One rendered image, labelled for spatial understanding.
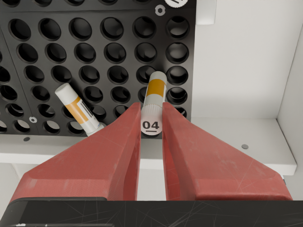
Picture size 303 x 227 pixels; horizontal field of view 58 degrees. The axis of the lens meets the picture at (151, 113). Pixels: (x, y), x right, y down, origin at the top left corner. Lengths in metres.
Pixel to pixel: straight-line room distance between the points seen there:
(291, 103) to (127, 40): 0.14
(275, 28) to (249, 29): 0.02
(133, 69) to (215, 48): 0.09
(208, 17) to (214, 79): 0.06
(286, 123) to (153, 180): 0.25
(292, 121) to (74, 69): 0.17
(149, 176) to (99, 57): 0.29
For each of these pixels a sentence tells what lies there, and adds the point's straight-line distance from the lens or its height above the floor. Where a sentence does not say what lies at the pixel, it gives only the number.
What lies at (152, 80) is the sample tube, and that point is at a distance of 0.15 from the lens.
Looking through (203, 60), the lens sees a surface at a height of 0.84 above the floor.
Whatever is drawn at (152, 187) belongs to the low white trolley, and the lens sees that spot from 0.45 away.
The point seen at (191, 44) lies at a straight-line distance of 0.16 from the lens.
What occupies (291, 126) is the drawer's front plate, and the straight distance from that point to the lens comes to 0.24.
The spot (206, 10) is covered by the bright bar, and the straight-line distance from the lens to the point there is 0.21.
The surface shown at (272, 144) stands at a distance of 0.24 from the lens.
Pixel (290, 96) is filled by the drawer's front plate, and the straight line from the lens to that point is 0.25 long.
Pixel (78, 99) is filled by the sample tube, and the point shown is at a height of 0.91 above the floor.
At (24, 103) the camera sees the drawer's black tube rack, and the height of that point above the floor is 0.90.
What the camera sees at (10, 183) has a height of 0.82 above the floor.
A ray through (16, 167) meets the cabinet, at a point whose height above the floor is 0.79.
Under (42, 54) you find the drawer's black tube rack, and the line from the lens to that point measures 0.18.
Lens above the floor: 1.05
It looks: 54 degrees down
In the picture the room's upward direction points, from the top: 170 degrees counter-clockwise
